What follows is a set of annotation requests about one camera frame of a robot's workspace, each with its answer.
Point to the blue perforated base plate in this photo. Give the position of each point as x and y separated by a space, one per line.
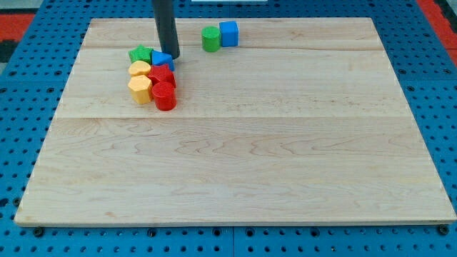
35 76

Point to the yellow heart block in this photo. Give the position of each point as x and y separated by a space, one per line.
138 68

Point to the blue triangle block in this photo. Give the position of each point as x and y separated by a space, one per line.
159 58

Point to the blue cube block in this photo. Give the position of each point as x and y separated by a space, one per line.
229 33

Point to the light wooden board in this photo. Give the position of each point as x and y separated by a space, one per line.
304 123

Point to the red star block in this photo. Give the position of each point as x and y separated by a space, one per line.
160 73

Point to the red cylinder block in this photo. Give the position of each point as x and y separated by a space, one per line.
164 96

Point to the green star block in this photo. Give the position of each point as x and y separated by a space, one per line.
141 53

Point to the green cylinder block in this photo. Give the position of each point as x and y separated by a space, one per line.
211 38

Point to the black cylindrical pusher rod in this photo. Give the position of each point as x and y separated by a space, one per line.
166 27

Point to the yellow hexagon block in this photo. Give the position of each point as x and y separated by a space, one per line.
140 89

